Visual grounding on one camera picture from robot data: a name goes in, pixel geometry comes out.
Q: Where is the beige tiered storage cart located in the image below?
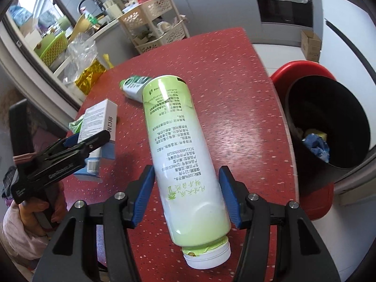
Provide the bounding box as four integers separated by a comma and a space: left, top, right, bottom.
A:
118, 0, 190, 54

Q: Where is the green plastic basket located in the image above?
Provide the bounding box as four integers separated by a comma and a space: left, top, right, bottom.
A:
34, 31, 68, 67

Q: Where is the gold foil bag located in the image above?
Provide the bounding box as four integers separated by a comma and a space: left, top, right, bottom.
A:
74, 59, 106, 95

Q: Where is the chrome kitchen faucet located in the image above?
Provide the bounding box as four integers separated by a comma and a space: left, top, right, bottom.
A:
77, 0, 105, 16

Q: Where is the black trash bin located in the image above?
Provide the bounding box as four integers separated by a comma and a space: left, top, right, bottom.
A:
284, 76, 371, 195

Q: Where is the red chair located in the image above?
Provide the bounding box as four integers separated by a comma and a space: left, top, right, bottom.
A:
271, 60, 336, 221

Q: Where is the clear plastic bag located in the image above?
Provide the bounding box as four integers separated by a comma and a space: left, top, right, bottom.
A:
63, 32, 98, 85

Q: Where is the green coconut water bottle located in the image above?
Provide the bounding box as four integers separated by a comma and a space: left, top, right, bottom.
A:
142, 75, 231, 270

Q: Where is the white refrigerator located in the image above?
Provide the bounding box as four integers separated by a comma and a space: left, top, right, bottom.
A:
319, 0, 375, 148

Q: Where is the black built-in oven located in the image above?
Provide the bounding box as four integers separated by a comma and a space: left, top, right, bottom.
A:
257, 0, 313, 28

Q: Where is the yellow egg-crate sponge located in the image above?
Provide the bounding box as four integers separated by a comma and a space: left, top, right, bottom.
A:
305, 129, 327, 141

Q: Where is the person's left hand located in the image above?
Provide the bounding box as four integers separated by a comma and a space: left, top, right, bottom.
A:
19, 198, 66, 237

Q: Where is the Dettol cleaner bottle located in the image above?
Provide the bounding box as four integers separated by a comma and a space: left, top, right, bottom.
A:
119, 75, 153, 102

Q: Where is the blue plastic bag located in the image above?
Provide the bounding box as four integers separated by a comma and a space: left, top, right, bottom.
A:
302, 134, 329, 163

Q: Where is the white blue carton box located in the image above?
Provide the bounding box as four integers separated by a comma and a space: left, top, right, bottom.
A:
73, 98, 119, 183

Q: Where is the cardboard box on floor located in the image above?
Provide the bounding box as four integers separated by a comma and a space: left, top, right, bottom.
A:
301, 30, 322, 62

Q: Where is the green plastic bag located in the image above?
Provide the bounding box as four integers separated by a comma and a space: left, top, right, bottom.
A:
68, 115, 84, 134

